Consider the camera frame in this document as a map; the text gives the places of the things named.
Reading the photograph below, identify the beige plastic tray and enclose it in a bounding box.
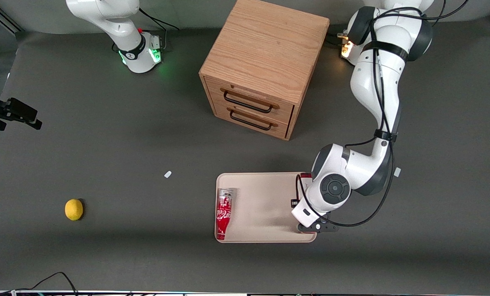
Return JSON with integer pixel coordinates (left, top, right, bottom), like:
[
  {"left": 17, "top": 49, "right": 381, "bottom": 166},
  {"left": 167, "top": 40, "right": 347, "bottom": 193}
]
[{"left": 215, "top": 172, "right": 317, "bottom": 243}]

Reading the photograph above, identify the yellow lemon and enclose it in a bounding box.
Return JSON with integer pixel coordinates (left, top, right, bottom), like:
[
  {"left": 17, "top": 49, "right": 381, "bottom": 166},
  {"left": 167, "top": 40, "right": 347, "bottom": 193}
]
[{"left": 65, "top": 199, "right": 84, "bottom": 221}]

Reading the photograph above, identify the red cola bottle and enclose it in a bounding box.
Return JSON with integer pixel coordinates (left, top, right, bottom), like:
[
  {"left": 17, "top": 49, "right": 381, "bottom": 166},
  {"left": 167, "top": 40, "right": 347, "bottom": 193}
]
[{"left": 216, "top": 188, "right": 234, "bottom": 241}]

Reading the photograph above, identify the wooden drawer front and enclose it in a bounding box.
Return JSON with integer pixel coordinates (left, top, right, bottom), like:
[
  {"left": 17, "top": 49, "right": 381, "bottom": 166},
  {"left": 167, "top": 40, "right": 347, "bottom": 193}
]
[
  {"left": 213, "top": 101, "right": 291, "bottom": 141},
  {"left": 204, "top": 76, "right": 295, "bottom": 125}
]

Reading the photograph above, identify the wooden drawer cabinet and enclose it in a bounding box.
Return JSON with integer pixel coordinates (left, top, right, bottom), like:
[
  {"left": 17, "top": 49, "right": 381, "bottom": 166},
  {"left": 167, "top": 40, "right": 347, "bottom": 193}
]
[{"left": 199, "top": 0, "right": 330, "bottom": 141}]

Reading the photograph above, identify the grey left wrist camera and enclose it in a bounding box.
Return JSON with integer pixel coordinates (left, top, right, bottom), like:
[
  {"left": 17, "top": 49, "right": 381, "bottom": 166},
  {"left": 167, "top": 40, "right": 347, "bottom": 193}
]
[{"left": 291, "top": 201, "right": 328, "bottom": 229}]

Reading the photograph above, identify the black drawer handle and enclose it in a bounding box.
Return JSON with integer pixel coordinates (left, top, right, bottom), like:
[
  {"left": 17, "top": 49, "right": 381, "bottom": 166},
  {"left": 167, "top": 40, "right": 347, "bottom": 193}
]
[
  {"left": 229, "top": 110, "right": 273, "bottom": 132},
  {"left": 223, "top": 90, "right": 274, "bottom": 114}
]

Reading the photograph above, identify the black cable at table edge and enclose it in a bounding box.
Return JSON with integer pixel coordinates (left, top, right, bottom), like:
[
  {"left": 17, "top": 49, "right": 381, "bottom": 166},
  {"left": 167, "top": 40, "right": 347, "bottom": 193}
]
[{"left": 12, "top": 272, "right": 79, "bottom": 295}]

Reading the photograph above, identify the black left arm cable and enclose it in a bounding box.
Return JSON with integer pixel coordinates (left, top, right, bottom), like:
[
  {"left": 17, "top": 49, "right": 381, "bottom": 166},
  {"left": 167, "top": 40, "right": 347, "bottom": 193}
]
[{"left": 291, "top": 0, "right": 469, "bottom": 228}]

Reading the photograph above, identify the black right base cable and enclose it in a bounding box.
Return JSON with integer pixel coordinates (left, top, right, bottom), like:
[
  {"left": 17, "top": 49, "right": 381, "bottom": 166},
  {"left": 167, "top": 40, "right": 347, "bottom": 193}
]
[{"left": 139, "top": 7, "right": 180, "bottom": 51}]

